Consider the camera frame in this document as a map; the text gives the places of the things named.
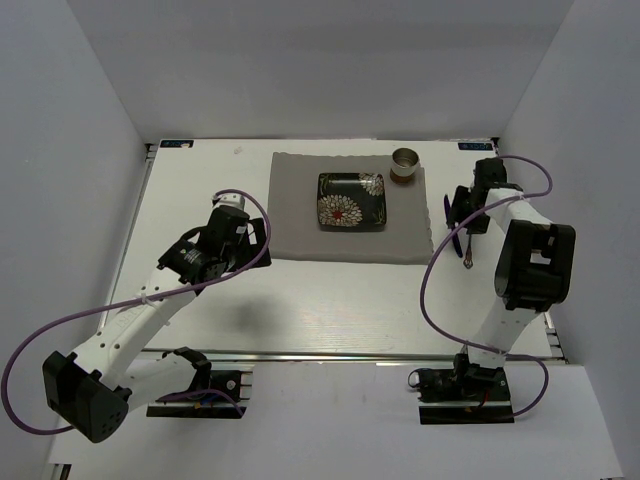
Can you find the blue label sticker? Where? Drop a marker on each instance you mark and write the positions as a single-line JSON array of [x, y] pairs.
[[176, 143], [475, 146]]

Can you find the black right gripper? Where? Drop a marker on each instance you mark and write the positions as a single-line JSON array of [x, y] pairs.
[[462, 193]]

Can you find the blue label sticker left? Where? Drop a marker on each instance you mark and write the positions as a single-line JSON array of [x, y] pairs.
[[176, 143]]

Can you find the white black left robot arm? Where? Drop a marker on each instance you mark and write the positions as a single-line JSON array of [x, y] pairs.
[[96, 385]]

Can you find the black floral square plate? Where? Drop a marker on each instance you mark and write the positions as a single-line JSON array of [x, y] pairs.
[[351, 201]]

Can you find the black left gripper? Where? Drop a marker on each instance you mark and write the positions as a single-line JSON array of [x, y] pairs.
[[259, 230]]

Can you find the metal cup with brown band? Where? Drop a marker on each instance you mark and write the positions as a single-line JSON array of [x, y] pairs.
[[404, 165]]

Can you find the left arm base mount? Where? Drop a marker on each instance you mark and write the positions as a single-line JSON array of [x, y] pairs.
[[225, 397]]

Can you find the grey cloth placemat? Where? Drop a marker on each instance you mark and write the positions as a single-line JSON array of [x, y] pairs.
[[405, 238]]

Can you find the pink plastic fork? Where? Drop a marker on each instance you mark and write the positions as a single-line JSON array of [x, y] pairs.
[[468, 255]]

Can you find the purple plastic knife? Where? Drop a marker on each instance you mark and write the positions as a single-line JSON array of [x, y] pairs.
[[455, 240]]

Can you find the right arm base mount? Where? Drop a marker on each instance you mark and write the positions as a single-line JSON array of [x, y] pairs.
[[447, 399]]

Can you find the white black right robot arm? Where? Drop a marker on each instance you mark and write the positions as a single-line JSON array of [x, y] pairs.
[[532, 274]]

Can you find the blue label sticker right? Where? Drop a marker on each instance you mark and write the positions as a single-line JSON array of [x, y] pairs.
[[475, 146]]

